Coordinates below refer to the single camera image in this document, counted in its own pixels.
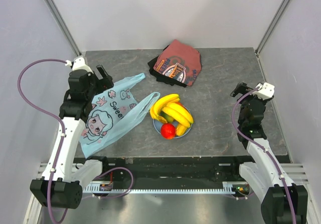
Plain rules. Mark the yellow mango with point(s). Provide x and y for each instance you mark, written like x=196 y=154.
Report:
x=180 y=130

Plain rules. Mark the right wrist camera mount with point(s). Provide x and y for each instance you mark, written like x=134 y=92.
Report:
x=264 y=91

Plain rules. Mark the yellow banana bunch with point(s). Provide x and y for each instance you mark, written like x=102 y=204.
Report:
x=156 y=109
x=179 y=113

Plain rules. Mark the light blue plastic bag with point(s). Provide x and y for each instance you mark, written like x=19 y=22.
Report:
x=114 y=113

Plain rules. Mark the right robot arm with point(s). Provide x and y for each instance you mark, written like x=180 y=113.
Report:
x=282 y=200

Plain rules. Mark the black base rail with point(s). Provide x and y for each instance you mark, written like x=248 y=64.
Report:
x=217 y=168

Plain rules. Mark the blue plate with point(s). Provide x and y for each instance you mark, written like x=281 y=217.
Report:
x=173 y=121

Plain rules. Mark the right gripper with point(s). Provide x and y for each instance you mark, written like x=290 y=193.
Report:
x=241 y=88

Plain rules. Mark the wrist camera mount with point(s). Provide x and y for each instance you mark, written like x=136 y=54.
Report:
x=264 y=91
x=79 y=63

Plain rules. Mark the green mango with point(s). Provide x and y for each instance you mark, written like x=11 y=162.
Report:
x=168 y=118

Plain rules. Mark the white cable duct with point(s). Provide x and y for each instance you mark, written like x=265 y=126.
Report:
x=97 y=187

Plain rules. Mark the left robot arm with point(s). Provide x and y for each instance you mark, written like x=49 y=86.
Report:
x=60 y=186

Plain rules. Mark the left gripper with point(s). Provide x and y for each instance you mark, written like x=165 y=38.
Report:
x=104 y=83

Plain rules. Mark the red apple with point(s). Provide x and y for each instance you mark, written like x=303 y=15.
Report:
x=168 y=131

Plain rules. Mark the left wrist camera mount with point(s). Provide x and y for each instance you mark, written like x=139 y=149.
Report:
x=79 y=63

